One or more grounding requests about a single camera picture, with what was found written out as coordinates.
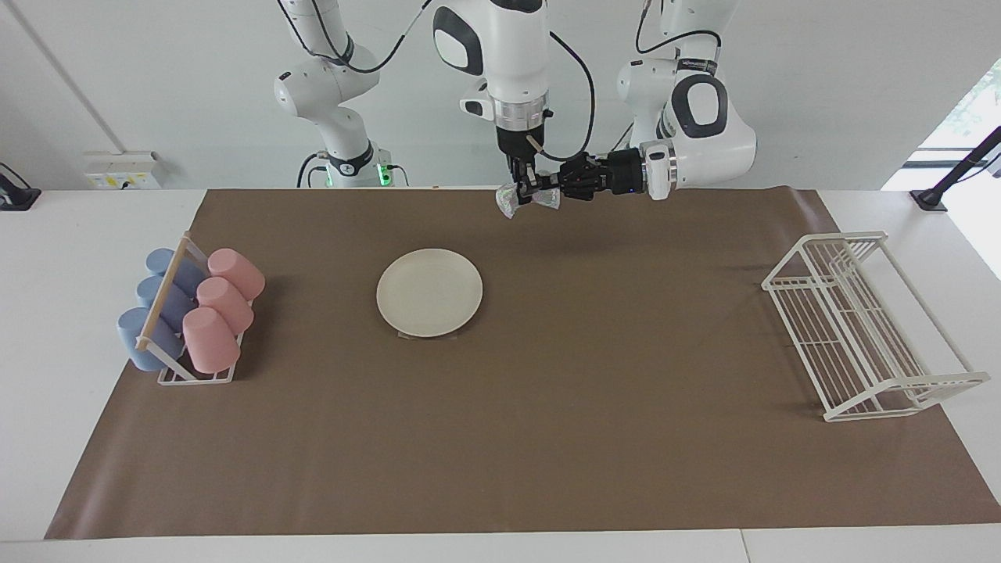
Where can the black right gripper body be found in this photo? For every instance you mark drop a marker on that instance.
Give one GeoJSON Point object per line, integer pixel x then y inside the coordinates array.
{"type": "Point", "coordinates": [520, 145]}

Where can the bright window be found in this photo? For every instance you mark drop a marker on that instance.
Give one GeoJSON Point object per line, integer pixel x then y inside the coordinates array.
{"type": "Point", "coordinates": [977, 109]}

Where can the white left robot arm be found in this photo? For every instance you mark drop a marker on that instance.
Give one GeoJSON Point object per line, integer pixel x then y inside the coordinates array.
{"type": "Point", "coordinates": [704, 141]}

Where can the black table clamp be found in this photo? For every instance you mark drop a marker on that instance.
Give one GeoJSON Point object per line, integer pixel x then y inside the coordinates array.
{"type": "Point", "coordinates": [16, 195]}

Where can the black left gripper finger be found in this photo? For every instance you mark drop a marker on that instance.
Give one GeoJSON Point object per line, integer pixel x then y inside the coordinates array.
{"type": "Point", "coordinates": [559, 195]}

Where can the black mounting stand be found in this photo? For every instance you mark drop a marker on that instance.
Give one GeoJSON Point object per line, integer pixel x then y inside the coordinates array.
{"type": "Point", "coordinates": [931, 199]}

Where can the blue plastic cup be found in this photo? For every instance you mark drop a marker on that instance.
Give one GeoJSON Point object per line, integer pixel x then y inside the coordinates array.
{"type": "Point", "coordinates": [141, 344]}
{"type": "Point", "coordinates": [184, 272]}
{"type": "Point", "coordinates": [168, 301]}

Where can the round white plate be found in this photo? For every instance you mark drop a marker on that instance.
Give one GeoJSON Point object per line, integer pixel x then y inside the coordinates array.
{"type": "Point", "coordinates": [429, 292]}

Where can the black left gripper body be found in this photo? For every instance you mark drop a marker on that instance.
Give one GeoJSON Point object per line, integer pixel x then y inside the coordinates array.
{"type": "Point", "coordinates": [618, 173]}

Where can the pink plastic cup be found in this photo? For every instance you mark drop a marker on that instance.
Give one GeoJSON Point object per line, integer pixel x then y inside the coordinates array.
{"type": "Point", "coordinates": [227, 305]}
{"type": "Point", "coordinates": [238, 272]}
{"type": "Point", "coordinates": [209, 340]}

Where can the white wall outlet box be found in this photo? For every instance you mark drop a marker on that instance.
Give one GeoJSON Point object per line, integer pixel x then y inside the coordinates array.
{"type": "Point", "coordinates": [121, 170]}

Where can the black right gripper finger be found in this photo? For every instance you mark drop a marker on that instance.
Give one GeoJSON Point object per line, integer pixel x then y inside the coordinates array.
{"type": "Point", "coordinates": [515, 176]}
{"type": "Point", "coordinates": [555, 180]}
{"type": "Point", "coordinates": [532, 176]}

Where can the brown table mat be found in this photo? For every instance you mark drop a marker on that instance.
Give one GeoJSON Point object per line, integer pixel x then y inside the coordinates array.
{"type": "Point", "coordinates": [547, 430]}

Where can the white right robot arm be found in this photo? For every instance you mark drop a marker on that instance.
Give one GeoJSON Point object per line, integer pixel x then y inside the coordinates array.
{"type": "Point", "coordinates": [500, 47]}

